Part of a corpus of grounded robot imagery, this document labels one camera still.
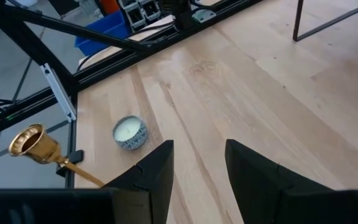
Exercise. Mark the black table edge clamp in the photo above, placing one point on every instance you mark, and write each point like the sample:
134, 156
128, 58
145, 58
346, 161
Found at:
71, 161

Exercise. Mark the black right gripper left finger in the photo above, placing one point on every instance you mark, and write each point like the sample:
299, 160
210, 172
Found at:
73, 208

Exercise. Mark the blue plastic bin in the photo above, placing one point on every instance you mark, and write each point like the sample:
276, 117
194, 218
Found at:
104, 34

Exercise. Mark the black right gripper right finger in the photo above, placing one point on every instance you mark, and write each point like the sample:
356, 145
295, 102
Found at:
275, 202

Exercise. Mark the blue white patterned candle tin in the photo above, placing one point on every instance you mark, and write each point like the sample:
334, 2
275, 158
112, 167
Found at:
130, 132

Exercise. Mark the silver aluminium extrusion bar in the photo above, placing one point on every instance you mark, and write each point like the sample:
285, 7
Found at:
59, 93

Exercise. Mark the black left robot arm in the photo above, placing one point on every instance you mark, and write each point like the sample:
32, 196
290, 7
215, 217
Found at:
179, 12

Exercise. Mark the orange object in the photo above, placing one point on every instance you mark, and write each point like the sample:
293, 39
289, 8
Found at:
109, 5

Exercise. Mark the medium brass candlestick holder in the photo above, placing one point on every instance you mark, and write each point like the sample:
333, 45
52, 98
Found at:
39, 144

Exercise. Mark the grey aluminium extrusion stack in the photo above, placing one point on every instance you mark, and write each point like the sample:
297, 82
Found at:
138, 12

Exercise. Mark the wooden shelf with black legs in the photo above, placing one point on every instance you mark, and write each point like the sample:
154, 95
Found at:
297, 18

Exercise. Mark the black aluminium rig frame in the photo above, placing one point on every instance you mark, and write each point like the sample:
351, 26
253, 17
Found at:
42, 49

